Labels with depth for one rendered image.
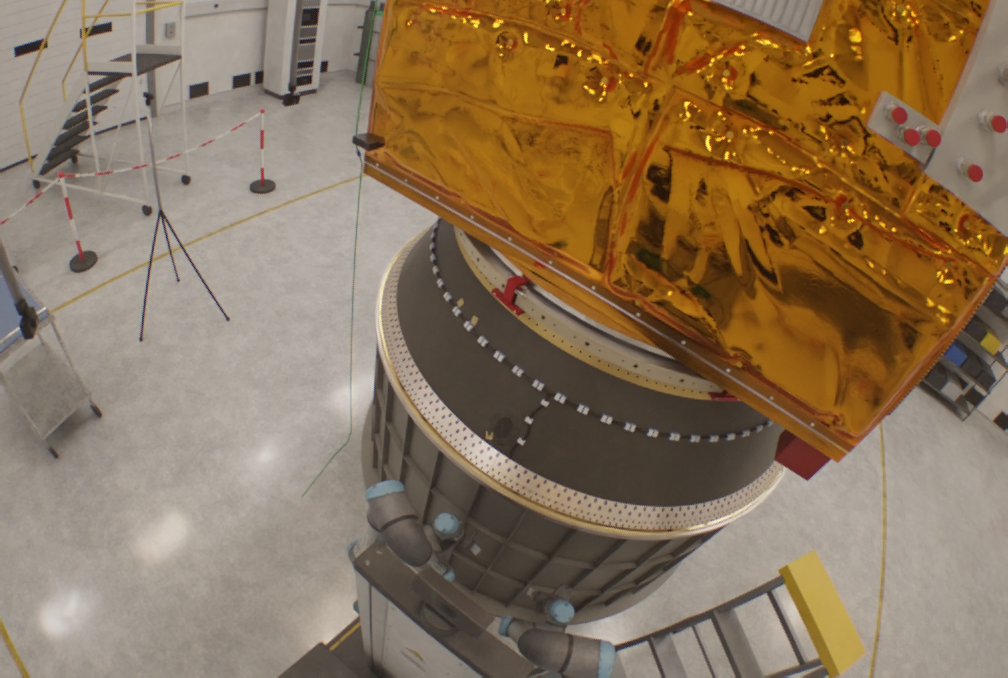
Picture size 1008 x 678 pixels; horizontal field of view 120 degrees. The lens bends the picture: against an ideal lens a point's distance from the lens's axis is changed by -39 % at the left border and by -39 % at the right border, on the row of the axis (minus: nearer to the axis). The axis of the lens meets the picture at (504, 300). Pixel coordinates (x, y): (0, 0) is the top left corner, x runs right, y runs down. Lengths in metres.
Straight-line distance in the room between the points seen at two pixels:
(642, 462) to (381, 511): 0.84
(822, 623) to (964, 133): 1.30
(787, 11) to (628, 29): 0.38
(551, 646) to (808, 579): 0.78
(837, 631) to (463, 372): 1.49
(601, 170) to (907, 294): 0.84
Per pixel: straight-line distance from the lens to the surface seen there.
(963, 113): 1.18
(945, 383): 7.74
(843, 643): 1.64
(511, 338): 1.56
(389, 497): 1.37
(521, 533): 1.93
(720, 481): 1.87
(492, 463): 1.66
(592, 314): 1.45
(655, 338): 1.44
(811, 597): 1.60
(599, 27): 1.24
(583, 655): 1.34
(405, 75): 1.62
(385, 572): 0.84
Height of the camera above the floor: 2.58
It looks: 37 degrees down
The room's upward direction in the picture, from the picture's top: 17 degrees clockwise
